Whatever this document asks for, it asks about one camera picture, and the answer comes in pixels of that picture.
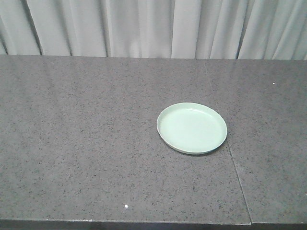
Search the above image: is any light green round plate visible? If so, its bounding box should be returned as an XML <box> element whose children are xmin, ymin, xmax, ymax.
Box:
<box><xmin>156</xmin><ymin>103</ymin><xmax>228</xmax><ymax>155</ymax></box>

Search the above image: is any white pleated curtain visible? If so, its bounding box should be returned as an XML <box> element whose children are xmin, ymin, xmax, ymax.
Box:
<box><xmin>0</xmin><ymin>0</ymin><xmax>307</xmax><ymax>60</ymax></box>

